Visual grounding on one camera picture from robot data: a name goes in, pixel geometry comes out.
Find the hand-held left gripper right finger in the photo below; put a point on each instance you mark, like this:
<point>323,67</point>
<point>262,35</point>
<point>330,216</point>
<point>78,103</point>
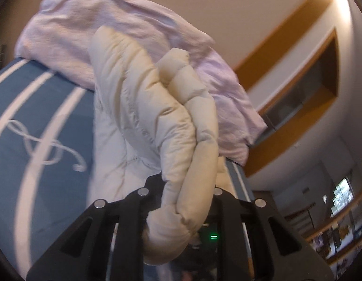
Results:
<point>224,207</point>

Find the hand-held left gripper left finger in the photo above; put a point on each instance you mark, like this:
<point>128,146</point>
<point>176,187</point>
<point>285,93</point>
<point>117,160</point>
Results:
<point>153,190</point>

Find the cream puffer jacket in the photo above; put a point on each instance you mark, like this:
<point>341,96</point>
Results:
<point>146,108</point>

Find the wooden shelf unit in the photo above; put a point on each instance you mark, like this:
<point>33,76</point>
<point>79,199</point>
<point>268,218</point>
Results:
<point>341,240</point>

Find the bed with blue striped sheet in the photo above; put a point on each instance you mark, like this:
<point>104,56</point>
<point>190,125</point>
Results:
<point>37,108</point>

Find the lilac floral quilt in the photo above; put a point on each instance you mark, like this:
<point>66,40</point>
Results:
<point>67,35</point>

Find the wooden door frame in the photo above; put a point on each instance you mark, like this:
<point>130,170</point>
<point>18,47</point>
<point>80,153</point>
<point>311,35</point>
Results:
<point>292,152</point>

